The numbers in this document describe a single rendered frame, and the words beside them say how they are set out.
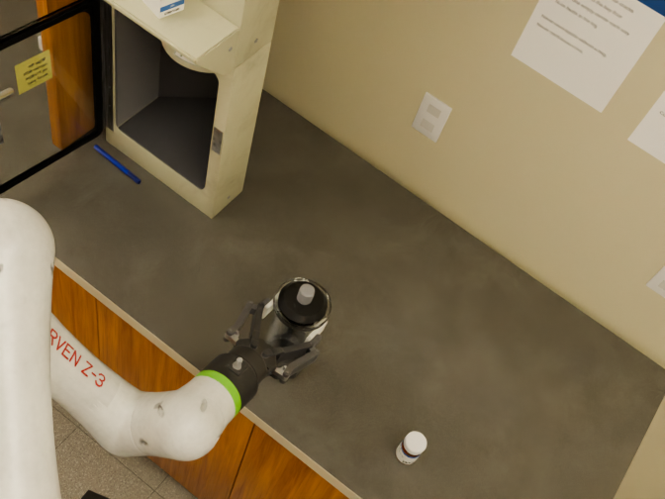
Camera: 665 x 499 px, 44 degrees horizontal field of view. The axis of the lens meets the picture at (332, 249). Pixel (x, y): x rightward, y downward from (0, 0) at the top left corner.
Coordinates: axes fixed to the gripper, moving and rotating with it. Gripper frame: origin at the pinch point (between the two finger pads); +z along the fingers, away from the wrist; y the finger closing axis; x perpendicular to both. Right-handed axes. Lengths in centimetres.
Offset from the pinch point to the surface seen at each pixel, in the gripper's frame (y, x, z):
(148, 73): 61, -7, 28
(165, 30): 41, -38, -4
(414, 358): -22.0, 12.3, 24.1
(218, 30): 35, -40, 2
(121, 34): 61, -21, 14
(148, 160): 52, 9, 22
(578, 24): -12, -59, 44
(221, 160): 32.8, -7.0, 16.8
